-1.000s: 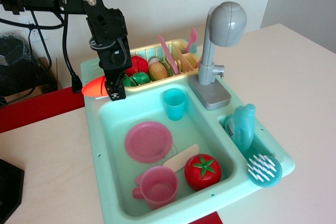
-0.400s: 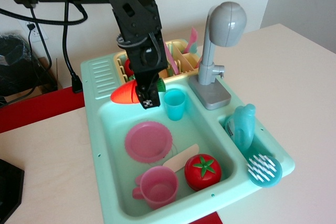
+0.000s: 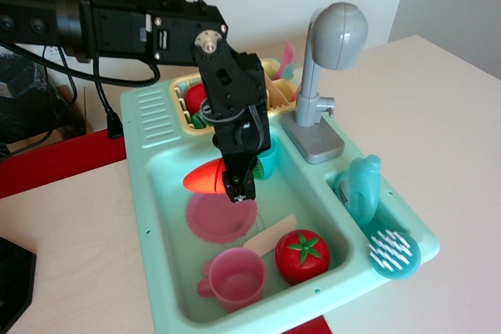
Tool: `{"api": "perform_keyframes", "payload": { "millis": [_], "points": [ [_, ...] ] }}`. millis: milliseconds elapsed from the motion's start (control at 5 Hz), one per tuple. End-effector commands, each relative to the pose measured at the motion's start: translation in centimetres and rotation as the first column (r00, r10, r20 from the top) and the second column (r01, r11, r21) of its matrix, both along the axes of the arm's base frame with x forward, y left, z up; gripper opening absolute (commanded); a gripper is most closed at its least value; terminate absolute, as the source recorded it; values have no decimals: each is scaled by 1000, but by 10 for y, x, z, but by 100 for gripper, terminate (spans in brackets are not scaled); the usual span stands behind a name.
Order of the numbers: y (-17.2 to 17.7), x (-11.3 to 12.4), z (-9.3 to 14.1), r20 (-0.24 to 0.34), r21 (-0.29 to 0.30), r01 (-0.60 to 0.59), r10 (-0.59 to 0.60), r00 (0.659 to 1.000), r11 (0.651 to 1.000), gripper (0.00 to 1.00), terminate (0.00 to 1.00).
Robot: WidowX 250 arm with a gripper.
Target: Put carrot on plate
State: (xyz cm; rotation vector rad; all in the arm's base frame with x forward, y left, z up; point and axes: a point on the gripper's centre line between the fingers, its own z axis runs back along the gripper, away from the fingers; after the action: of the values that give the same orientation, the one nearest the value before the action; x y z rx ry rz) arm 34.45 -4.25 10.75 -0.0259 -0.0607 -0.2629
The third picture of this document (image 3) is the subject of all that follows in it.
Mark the black bin with bag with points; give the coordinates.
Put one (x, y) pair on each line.
(31, 105)

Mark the pink toy mug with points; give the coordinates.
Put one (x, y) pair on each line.
(235, 278)

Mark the teal dish brush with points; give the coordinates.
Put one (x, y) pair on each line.
(393, 254)

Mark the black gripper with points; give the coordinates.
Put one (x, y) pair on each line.
(236, 107)

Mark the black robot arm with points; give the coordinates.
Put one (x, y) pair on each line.
(161, 32)

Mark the pink teal toy spatula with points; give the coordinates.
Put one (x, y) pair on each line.
(287, 59)

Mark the red toy apple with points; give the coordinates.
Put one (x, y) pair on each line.
(195, 95)

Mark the black object at left edge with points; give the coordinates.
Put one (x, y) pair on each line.
(18, 267)

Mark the mint green toy sink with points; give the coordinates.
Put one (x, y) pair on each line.
(161, 151)

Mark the white wall outlet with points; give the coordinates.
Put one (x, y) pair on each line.
(53, 54)

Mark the pink toy plate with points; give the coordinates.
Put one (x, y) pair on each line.
(215, 218)

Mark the green toy vegetable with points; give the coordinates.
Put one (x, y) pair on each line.
(199, 122)

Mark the yellow dish rack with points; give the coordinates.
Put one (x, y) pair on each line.
(280, 93)

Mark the cream toy knife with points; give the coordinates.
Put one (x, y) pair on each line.
(265, 241)

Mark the teal plastic cup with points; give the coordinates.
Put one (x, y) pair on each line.
(270, 158)

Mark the red toy tomato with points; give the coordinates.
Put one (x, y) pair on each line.
(300, 255)

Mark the teal soap bottle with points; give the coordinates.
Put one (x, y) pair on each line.
(358, 189)

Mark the orange toy carrot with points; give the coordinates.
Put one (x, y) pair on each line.
(207, 178)

